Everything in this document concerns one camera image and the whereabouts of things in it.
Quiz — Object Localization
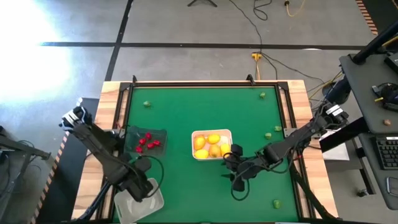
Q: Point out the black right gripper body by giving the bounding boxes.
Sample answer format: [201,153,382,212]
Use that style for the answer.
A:
[230,143,269,192]

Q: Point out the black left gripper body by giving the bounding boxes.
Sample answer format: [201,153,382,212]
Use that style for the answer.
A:
[118,174,154,202]

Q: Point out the orange-yellow toy mango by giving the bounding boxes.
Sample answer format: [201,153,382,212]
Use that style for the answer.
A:
[193,135,206,151]
[208,144,222,158]

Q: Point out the clear shallow plastic tray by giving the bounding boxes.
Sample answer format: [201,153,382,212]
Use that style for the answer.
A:
[113,177,165,224]

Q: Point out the white plastic basket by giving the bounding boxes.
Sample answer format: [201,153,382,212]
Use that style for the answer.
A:
[191,128,233,161]

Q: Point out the translucent grey plastic basket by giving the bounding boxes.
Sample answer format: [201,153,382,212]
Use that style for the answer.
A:
[124,124,168,156]

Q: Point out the green table mat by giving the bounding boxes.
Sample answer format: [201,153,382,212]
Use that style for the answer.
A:
[112,86,300,223]

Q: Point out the round black stand base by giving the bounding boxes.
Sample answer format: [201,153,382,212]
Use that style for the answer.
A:
[322,76,353,106]

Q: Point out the black metal stand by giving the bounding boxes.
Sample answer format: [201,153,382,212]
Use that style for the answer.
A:
[0,125,52,203]

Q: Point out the dark grey desk cart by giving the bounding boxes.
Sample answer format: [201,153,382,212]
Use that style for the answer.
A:
[338,52,398,211]

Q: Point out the black keyboard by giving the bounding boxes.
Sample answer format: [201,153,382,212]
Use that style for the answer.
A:
[375,136,398,170]

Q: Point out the black tripod feet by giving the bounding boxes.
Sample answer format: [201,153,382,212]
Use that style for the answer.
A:
[187,0,218,8]

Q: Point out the black pole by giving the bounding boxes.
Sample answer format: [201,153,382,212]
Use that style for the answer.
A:
[352,19,398,65]

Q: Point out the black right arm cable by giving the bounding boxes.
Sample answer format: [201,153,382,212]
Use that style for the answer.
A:
[229,175,251,202]

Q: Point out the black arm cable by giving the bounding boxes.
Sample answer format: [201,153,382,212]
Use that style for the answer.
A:
[133,154,165,198]
[229,175,251,202]

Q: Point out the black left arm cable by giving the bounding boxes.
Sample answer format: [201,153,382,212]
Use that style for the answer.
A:
[133,154,165,198]

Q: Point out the black table frame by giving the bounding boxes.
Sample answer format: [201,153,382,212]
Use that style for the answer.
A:
[111,80,313,224]

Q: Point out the long black cable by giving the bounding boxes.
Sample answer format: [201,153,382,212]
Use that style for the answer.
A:
[229,0,264,54]
[260,51,326,85]

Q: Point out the looped black cable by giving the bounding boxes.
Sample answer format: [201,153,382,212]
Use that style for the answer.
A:
[252,0,274,22]

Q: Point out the yellow extension cable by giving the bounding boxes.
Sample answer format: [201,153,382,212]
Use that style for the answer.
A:
[283,0,308,18]

